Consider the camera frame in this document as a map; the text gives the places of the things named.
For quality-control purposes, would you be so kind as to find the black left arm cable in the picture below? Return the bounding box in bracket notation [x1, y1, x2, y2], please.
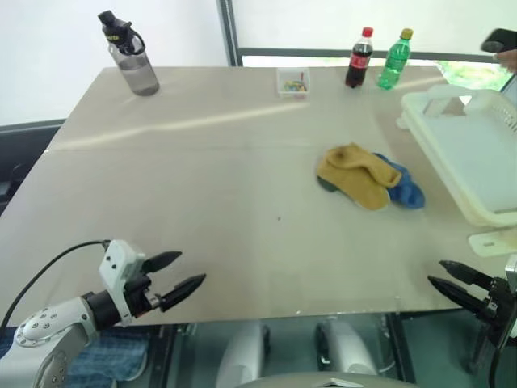
[0, 239, 112, 336]

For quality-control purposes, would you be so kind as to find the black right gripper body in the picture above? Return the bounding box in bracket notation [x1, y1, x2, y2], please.
[483, 276, 517, 337]

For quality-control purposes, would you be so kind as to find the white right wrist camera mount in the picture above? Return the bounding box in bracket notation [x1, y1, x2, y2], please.
[504, 254, 517, 293]

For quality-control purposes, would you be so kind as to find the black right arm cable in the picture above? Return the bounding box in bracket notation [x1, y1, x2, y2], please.
[487, 318, 517, 388]

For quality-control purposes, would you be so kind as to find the blue sock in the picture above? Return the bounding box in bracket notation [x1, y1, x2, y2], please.
[372, 152, 427, 210]

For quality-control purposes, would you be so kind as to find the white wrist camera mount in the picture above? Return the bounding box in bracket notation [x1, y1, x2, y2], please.
[99, 239, 147, 327]
[504, 254, 517, 293]

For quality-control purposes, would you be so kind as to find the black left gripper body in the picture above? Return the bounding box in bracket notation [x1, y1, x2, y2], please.
[123, 269, 162, 319]

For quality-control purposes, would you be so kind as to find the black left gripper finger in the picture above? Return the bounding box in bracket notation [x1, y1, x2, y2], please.
[157, 273, 208, 314]
[141, 251, 183, 273]

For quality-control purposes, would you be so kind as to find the silver robot leg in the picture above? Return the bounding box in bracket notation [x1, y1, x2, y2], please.
[215, 322, 271, 388]
[314, 318, 380, 377]

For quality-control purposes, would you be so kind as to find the grey window frame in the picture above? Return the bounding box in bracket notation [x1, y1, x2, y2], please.
[216, 0, 517, 68]

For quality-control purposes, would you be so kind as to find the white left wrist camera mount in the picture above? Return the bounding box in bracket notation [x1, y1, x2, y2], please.
[99, 239, 147, 327]

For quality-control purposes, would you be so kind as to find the green soda bottle yellow cap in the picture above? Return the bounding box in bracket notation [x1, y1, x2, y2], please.
[376, 27, 414, 91]

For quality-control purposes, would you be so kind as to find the white plastic basket tray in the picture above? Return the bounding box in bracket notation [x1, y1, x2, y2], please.
[399, 83, 517, 227]

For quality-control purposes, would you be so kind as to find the black phone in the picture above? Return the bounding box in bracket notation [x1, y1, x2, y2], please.
[480, 27, 517, 54]

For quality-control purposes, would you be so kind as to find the small clear plastic container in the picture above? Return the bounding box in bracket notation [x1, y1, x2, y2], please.
[275, 66, 312, 97]

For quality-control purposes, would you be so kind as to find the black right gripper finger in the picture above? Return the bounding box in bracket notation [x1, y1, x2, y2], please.
[427, 275, 489, 321]
[439, 259, 493, 289]

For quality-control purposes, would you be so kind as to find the blue checked cloth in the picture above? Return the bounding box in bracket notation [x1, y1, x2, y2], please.
[66, 329, 149, 384]

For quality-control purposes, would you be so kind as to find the person's bare hand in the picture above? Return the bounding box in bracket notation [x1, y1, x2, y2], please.
[492, 47, 517, 75]

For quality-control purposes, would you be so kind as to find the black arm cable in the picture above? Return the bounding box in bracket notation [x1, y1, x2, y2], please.
[0, 239, 112, 336]
[487, 318, 517, 388]

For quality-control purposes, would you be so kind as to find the cola bottle red cap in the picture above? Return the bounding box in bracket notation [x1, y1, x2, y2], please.
[344, 26, 375, 89]

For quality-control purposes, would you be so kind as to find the grey water bottle black lid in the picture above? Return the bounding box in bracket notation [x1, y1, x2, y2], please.
[97, 11, 161, 97]

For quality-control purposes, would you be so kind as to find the mustard yellow sock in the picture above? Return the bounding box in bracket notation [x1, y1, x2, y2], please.
[315, 141, 403, 212]

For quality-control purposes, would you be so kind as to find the grey robot torso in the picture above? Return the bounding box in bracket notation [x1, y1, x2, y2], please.
[241, 372, 410, 388]

